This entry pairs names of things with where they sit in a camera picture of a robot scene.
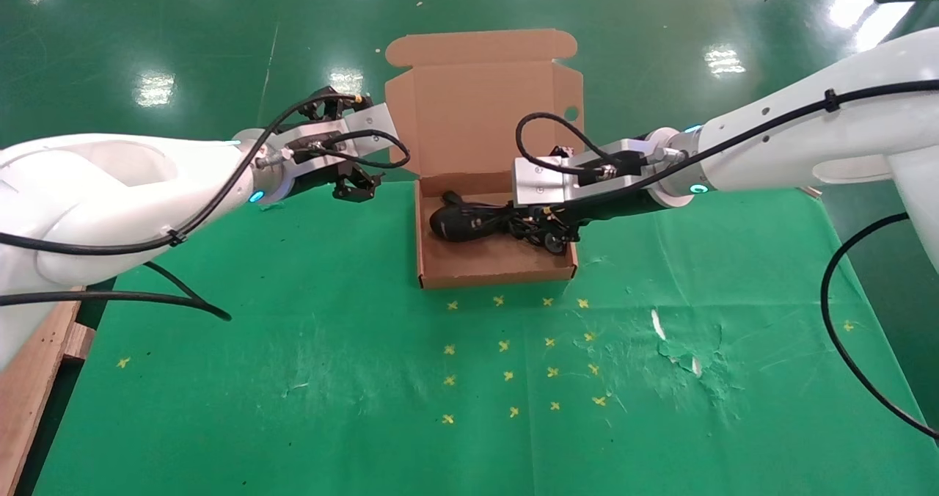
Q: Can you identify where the black computer mouse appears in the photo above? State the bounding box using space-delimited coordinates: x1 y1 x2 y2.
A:
429 203 514 244

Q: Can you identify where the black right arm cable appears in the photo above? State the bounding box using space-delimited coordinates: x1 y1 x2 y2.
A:
819 214 939 440

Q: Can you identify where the brown cardboard box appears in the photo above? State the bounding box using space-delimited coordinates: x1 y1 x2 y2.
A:
385 29 586 288

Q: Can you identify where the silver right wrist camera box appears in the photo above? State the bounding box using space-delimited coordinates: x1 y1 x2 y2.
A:
512 139 651 207

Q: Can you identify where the green table cloth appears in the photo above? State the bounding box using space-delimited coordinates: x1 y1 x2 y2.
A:
33 173 939 496

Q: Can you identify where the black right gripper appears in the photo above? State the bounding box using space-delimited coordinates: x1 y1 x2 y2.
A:
525 144 672 255

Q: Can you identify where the wooden board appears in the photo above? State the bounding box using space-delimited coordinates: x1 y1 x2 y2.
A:
0 287 96 496

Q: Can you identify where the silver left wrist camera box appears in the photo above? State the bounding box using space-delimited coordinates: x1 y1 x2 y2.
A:
275 106 401 172

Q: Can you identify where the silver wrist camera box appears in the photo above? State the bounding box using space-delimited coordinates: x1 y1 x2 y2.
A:
275 106 401 172
512 139 651 207

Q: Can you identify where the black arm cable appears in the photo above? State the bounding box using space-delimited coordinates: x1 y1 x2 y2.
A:
0 261 233 322
819 214 939 440

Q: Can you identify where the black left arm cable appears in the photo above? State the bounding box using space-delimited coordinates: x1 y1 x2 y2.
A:
0 261 233 322

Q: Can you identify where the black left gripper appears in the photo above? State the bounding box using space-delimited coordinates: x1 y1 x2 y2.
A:
290 87 384 203

